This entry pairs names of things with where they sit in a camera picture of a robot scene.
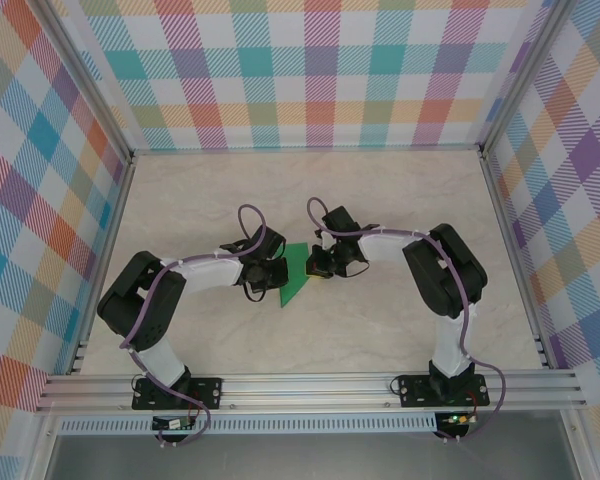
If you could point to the green paper sheet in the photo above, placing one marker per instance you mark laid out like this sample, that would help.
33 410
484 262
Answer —
295 270

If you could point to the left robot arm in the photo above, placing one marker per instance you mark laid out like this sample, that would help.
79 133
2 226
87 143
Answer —
210 275

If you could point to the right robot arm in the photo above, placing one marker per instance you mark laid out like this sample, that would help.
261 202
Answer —
385 247

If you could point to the small circuit board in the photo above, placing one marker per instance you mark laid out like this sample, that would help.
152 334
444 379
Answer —
172 424

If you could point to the circuit board with green light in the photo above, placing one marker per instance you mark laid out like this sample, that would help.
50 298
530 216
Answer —
457 419

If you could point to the thin aluminium cross rail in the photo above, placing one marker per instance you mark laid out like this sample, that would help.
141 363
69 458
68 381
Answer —
305 149

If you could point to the long aluminium mounting rail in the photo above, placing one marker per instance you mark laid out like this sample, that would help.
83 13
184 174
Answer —
305 392

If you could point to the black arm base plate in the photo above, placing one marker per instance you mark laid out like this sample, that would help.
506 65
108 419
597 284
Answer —
412 392
207 392

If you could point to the aluminium side rail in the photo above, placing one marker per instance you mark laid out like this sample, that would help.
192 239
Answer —
515 260
102 265

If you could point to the aluminium frame post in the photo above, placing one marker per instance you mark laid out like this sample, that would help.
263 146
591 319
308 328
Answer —
521 75
96 85

